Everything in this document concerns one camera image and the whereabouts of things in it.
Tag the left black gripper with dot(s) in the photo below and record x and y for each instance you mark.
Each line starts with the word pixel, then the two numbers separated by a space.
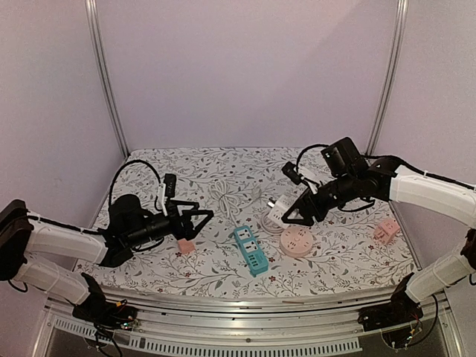
pixel 186 231

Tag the right aluminium frame post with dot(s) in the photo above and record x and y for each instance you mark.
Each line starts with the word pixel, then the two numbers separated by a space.
pixel 390 75

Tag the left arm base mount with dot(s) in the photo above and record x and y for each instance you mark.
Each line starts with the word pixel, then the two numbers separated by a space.
pixel 97 310

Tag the teal power strip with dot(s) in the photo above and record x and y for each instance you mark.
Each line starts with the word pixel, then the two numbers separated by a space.
pixel 254 256

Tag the left aluminium frame post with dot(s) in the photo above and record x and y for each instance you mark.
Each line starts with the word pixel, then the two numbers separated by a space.
pixel 103 72

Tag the small pink charger plug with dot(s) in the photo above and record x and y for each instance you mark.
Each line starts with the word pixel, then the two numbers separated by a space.
pixel 186 246

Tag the pink round power strip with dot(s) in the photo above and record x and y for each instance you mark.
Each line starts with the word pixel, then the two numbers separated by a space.
pixel 296 242

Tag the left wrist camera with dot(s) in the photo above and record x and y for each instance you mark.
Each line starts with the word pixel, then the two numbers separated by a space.
pixel 166 191

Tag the pink cube socket adapter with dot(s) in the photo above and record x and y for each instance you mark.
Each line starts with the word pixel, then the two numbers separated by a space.
pixel 386 231

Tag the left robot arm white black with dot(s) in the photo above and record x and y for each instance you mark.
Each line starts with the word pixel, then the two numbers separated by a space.
pixel 25 234

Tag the white cube socket adapter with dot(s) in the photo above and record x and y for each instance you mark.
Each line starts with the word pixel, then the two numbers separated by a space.
pixel 278 208

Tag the floral table mat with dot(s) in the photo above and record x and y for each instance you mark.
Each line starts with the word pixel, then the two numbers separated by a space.
pixel 236 184

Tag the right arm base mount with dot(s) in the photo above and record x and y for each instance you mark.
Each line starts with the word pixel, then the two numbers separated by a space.
pixel 400 309

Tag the aluminium frame post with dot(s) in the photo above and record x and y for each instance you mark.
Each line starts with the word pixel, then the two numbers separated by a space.
pixel 390 75
pixel 103 72

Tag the aluminium front rail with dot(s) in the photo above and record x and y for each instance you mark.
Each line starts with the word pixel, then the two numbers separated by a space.
pixel 323 325

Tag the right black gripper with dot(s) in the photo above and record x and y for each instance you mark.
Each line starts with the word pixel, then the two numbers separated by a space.
pixel 314 199

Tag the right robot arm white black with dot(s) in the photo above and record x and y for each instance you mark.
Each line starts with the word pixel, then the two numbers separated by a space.
pixel 390 179

